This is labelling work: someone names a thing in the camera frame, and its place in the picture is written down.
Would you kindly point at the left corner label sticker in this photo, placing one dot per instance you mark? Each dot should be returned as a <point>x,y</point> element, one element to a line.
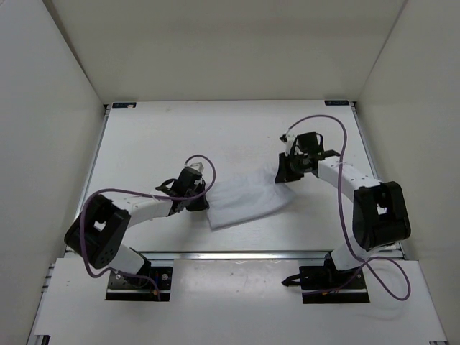
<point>124,105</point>

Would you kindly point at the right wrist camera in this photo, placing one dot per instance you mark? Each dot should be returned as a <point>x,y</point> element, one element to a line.
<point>310,143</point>

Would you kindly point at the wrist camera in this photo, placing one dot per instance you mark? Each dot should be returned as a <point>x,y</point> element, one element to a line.
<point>310,143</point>
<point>189,176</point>

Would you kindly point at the white skirt cloth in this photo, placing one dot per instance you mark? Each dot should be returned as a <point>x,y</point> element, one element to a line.
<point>246,197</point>

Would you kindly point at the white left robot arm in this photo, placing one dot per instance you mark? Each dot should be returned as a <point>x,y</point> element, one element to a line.
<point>97,233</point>

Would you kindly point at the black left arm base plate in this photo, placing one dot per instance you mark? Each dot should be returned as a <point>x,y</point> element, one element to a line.
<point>121,288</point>

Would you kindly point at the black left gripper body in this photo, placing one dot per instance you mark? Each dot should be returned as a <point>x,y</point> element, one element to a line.
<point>197,204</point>

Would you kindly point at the white front cover board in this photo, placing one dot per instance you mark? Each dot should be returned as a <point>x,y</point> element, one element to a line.
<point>225,302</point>

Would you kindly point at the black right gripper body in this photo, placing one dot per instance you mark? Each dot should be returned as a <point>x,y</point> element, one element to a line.
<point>298,167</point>

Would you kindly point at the right corner label sticker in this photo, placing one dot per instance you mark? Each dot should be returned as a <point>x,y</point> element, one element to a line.
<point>336,103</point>

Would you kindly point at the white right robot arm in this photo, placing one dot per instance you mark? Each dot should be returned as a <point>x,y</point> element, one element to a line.
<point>379,218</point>

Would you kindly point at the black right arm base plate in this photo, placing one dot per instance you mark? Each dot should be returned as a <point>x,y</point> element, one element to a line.
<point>326,285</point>

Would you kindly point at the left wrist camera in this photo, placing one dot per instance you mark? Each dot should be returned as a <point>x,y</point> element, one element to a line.
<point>189,176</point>

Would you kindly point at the corner label sticker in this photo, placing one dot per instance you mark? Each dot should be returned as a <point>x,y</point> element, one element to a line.
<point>124,105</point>
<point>336,103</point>

